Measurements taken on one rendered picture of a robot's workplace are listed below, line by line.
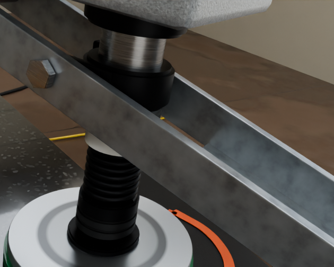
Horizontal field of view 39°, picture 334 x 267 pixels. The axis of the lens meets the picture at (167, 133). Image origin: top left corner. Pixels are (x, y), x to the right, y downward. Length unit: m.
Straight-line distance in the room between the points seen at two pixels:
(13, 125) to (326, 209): 0.57
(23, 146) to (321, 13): 5.05
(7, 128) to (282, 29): 5.22
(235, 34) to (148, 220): 5.77
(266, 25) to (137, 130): 5.64
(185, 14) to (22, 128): 0.58
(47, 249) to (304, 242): 0.28
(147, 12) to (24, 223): 0.32
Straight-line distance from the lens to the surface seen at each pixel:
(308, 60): 5.74
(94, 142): 0.48
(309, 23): 5.73
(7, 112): 0.93
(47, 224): 0.58
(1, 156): 0.78
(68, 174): 0.74
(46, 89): 0.47
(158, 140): 0.41
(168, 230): 0.60
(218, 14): 0.38
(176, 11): 0.33
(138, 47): 0.44
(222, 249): 2.13
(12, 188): 0.69
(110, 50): 0.45
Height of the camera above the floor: 1.23
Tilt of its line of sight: 23 degrees down
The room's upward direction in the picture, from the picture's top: 11 degrees clockwise
